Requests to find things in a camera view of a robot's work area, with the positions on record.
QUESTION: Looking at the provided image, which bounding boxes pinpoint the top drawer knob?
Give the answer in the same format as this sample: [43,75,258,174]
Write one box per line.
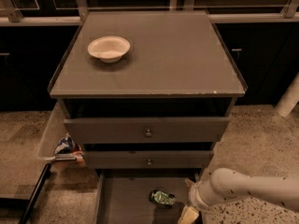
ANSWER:
[145,129,153,138]

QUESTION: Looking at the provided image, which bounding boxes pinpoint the crushed green can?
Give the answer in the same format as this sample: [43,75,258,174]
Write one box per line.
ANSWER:
[149,189,176,207]

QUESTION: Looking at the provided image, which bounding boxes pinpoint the grey metal railing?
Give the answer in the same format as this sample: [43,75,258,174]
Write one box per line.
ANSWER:
[0,0,299,23]

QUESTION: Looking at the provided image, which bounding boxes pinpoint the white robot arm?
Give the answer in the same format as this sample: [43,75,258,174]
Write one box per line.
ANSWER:
[187,79,299,224]

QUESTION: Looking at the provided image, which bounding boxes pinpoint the grey drawer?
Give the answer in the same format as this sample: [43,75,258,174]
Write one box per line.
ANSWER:
[64,117,229,144]
[82,150,214,169]
[95,169,200,224]

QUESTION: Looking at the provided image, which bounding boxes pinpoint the top grey drawer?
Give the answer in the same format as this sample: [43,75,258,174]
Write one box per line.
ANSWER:
[64,117,229,144]

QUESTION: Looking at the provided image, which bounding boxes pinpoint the black pole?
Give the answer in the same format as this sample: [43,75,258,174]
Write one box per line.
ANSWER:
[18,163,51,224]

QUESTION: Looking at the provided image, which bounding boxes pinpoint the clear plastic bin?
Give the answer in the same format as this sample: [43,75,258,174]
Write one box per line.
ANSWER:
[38,104,85,169]

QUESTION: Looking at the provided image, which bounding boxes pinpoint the middle grey drawer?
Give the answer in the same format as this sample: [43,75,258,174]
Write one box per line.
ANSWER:
[82,150,214,169]

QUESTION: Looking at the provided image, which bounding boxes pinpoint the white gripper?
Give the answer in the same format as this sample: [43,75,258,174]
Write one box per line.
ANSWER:
[178,178,208,224]

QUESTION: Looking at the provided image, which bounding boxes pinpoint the white paper bowl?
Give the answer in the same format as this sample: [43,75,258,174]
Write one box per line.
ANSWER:
[88,36,131,63]

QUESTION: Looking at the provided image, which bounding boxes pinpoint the grey drawer cabinet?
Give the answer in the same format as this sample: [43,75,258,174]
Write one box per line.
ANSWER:
[47,10,249,170]

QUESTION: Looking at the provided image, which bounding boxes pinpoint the bottom grey drawer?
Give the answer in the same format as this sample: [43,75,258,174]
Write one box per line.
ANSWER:
[95,169,200,224]

